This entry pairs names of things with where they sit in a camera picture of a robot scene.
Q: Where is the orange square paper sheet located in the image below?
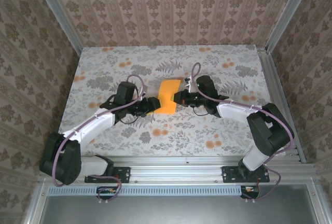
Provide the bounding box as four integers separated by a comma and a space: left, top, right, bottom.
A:
153, 78, 183, 115

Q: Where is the floral patterned table cover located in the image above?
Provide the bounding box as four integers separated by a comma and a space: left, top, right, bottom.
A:
51, 44, 286, 158

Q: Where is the black connector with orange plug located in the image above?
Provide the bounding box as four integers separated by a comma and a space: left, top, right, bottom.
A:
97, 186, 117, 201
240, 185, 260, 199

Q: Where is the grey metal panel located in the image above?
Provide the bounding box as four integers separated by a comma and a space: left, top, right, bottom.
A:
38, 184, 320, 224

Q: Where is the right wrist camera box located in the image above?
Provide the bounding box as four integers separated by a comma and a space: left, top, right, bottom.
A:
185, 77, 198, 94

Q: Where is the aluminium mounting rail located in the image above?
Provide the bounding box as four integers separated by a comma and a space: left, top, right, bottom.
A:
38, 155, 317, 184

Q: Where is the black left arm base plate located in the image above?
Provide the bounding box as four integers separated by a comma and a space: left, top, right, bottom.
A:
85, 166, 131, 184

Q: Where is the aluminium table side rail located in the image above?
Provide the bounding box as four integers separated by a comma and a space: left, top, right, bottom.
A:
256, 47, 307, 164

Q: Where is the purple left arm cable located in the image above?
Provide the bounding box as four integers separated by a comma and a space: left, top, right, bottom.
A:
51, 74, 149, 204

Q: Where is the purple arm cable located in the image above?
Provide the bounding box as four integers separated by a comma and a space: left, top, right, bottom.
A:
51, 74, 149, 204
191, 62, 296, 203

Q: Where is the grey slotted cable duct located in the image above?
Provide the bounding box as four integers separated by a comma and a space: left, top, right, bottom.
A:
48, 185, 242, 197

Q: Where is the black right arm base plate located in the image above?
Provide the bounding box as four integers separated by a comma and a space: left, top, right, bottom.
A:
222, 165, 270, 183

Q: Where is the aluminium frame post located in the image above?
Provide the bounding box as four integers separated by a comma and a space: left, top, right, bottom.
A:
265, 0, 316, 54
30, 0, 84, 57

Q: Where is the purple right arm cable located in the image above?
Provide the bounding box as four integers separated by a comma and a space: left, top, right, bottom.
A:
191, 62, 296, 203

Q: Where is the aluminium lower frame rail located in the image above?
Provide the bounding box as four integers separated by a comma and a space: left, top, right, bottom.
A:
307, 182, 329, 224
22, 179, 50, 224

